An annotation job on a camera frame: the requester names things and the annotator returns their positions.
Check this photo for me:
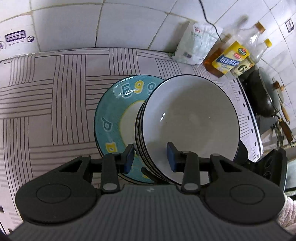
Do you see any teal fried egg plate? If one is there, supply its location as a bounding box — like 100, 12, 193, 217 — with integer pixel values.
93, 74, 166, 185

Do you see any white ribbed bowl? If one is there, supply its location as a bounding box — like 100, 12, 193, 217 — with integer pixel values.
134, 102, 164, 179
140, 75, 240, 184
134, 101, 182, 186

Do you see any person's right sleeve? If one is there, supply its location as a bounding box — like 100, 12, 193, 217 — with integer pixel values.
277, 194, 296, 235

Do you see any black wok with glass lid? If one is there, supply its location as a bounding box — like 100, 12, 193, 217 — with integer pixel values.
240, 67, 296, 148

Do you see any striped table cloth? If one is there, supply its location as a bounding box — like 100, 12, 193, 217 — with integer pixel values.
1, 48, 263, 235

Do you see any small cream enamel pot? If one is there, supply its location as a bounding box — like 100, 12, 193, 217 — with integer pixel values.
272, 77, 290, 125

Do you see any white vinegar bottle yellow cap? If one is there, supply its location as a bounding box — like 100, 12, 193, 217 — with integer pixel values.
226, 39, 273, 79

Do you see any cooking wine bottle yellow label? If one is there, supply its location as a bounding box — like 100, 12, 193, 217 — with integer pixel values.
203, 22, 265, 78

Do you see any white plastic salt bag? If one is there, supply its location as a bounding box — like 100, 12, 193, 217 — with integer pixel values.
172, 22, 223, 65

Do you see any black power cable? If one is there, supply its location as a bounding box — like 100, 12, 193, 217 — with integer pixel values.
199, 0, 223, 40

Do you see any purple wall sticker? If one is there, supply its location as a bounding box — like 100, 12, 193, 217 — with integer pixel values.
285, 19, 295, 33

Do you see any wall label sticker low left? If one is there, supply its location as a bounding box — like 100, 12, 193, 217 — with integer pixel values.
1, 30, 35, 50

